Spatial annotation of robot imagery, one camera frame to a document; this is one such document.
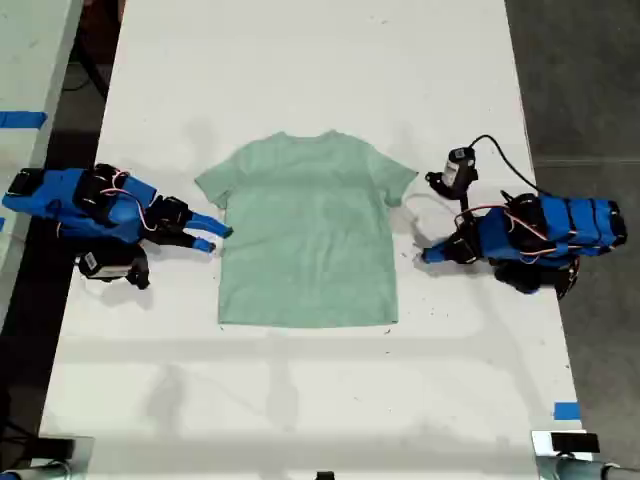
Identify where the pale green T-shirt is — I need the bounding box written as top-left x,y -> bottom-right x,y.
193,129 -> 420,330

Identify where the pale side table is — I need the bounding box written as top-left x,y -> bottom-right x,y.
0,0 -> 86,324

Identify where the black floor cable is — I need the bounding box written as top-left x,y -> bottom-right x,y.
63,29 -> 112,99

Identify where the black camera cable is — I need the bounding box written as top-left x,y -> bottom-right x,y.
468,133 -> 552,197

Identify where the square blue tape piece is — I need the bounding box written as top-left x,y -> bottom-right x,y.
553,401 -> 583,422

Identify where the long blue tape strip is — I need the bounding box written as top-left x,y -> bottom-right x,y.
0,110 -> 49,131

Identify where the black camera stalk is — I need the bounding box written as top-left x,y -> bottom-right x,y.
127,244 -> 152,291
424,169 -> 472,212

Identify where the grey metal pipe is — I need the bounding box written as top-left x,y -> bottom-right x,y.
0,460 -> 74,480
535,455 -> 640,480

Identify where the black camera box with label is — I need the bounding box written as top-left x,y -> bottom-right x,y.
442,146 -> 479,190
74,248 -> 137,282

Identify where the small black box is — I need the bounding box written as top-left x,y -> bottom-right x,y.
549,432 -> 601,454
35,436 -> 77,459

